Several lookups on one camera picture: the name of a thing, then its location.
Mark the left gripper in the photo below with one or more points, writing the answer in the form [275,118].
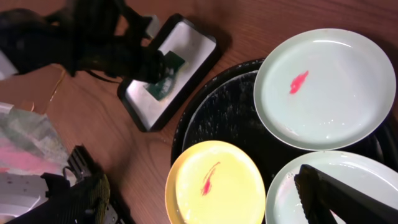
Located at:
[107,36]

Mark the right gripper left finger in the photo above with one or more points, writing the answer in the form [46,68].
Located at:
[80,195]

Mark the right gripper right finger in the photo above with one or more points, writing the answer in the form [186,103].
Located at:
[323,196]

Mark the mint plate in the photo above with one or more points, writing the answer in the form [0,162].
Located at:
[370,177]
[324,89]

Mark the green yellow sponge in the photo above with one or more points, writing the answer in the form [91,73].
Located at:
[164,87]

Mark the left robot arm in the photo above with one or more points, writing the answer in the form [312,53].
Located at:
[30,41]

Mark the black rectangular sponge tray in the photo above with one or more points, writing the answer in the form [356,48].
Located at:
[192,53]

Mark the black round tray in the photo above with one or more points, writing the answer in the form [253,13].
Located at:
[224,110]

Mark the yellow plate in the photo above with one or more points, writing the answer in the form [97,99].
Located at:
[214,182]

